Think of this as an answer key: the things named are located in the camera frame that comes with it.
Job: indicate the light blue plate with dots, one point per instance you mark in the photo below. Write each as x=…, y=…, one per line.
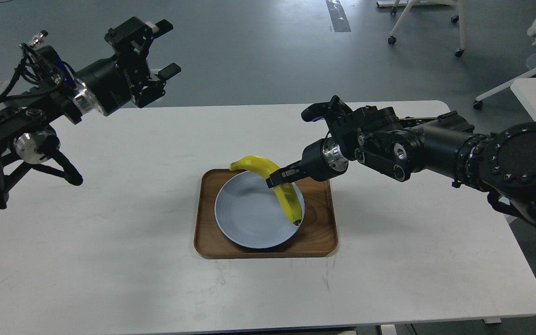
x=249, y=213

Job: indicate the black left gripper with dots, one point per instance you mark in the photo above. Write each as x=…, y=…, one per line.
x=108, y=84

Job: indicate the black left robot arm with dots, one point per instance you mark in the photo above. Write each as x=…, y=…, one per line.
x=44, y=87

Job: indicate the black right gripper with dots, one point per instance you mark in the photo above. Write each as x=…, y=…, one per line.
x=320, y=161

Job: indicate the white rolling table frame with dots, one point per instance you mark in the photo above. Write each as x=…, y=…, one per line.
x=428, y=19

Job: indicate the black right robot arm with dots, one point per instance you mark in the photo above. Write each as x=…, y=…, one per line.
x=502, y=164

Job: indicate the brown wooden tray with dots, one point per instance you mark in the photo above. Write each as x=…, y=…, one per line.
x=316, y=236

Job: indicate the yellow banana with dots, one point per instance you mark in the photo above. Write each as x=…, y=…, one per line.
x=286, y=193

